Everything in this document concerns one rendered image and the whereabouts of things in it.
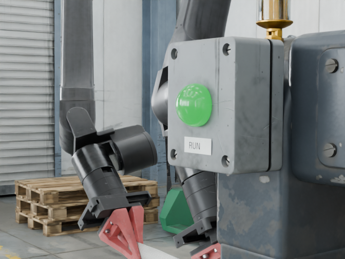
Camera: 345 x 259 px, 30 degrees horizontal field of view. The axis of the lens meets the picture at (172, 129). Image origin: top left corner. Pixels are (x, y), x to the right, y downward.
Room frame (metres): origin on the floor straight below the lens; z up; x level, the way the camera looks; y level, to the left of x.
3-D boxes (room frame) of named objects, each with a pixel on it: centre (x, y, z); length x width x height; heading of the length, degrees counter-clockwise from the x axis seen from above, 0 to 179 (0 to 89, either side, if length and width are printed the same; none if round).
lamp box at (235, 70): (0.46, -0.04, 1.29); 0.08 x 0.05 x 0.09; 36
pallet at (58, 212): (6.49, 0.85, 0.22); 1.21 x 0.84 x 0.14; 126
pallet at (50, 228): (6.48, 0.87, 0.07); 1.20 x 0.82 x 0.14; 124
